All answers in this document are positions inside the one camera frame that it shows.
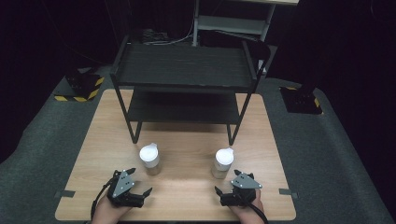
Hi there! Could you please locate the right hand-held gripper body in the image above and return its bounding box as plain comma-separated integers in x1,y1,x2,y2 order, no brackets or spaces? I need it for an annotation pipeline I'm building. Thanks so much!
220,173,263,207

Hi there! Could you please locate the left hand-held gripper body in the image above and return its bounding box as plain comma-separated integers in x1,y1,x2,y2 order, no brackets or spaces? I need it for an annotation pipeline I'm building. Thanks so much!
106,169,145,209

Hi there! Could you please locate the white powder jar white lid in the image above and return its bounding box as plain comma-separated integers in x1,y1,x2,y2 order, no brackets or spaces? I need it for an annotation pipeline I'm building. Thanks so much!
210,147,235,180

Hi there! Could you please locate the brown spice jar white lid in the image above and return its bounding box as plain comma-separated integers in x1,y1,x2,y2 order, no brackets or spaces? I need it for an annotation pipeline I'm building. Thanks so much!
138,142,163,176

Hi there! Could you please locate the black two-tier shelf rack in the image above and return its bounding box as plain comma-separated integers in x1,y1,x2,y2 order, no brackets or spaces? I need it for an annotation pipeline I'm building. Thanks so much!
109,34,272,147

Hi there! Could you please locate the person's right hand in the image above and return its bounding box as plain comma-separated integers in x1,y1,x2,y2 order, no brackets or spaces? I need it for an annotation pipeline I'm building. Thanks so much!
229,197,265,224

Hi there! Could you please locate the person's left hand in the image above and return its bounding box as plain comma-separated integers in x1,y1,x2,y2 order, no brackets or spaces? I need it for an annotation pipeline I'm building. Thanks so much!
92,196,134,224

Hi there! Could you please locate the black stand base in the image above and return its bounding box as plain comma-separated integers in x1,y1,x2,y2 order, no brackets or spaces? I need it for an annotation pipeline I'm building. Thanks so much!
278,86,324,116

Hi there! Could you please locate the yellow-black striped stand base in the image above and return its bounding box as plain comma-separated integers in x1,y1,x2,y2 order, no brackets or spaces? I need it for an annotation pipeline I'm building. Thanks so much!
54,66,106,103

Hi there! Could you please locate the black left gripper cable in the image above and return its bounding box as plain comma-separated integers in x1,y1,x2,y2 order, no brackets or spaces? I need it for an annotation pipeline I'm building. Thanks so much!
90,175,120,220

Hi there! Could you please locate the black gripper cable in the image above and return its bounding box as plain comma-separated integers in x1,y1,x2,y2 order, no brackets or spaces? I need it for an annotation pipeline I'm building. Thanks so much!
90,175,120,220
239,194,269,224

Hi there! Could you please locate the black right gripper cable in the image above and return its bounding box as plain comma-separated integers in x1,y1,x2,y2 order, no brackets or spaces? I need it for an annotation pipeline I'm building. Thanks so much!
239,194,269,224

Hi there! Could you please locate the white cable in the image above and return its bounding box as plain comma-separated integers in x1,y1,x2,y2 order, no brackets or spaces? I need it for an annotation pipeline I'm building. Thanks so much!
146,18,195,47

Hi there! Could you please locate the grey metal desk frame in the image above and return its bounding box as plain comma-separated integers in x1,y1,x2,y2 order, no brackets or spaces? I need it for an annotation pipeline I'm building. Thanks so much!
191,0,300,48

